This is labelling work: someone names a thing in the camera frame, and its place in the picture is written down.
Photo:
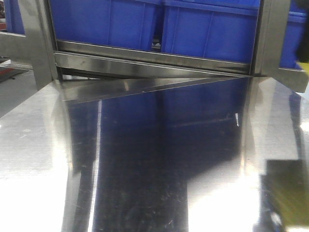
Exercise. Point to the yellow foam block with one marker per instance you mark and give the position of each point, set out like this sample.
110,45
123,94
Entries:
302,51

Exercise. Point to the stainless steel shelf rack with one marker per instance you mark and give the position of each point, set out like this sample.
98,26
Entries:
39,50

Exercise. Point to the blue plastic bin left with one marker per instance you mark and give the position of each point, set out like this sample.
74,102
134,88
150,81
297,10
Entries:
119,23

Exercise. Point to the blue plastic bin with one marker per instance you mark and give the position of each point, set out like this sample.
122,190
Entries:
119,23
219,30

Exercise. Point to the blue plastic bin right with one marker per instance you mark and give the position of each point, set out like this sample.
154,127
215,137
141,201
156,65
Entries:
219,30

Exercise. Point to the blue bin far right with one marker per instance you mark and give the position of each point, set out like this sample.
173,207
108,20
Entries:
294,30

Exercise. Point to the blue bin far left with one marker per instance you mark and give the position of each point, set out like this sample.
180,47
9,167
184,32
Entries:
14,23

